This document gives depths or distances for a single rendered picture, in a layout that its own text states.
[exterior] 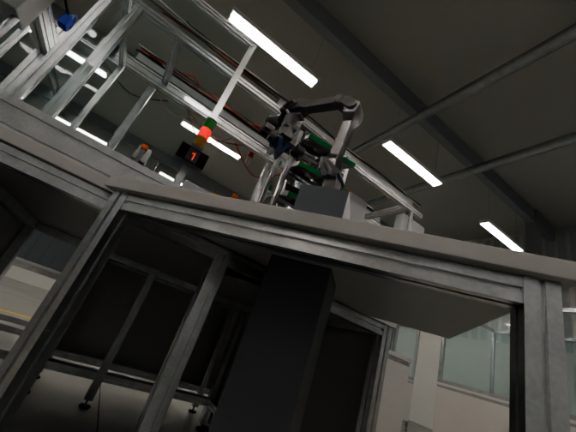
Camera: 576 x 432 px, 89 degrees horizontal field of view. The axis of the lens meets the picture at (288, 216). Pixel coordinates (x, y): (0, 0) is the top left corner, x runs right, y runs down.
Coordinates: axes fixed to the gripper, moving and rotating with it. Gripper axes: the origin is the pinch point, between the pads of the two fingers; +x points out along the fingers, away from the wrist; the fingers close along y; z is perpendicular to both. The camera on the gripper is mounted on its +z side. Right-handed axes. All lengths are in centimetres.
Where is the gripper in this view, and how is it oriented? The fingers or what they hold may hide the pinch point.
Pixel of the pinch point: (278, 151)
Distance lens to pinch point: 112.1
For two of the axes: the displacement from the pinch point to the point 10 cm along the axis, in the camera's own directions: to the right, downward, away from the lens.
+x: -3.1, 8.6, -4.0
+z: -5.2, 2.0, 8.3
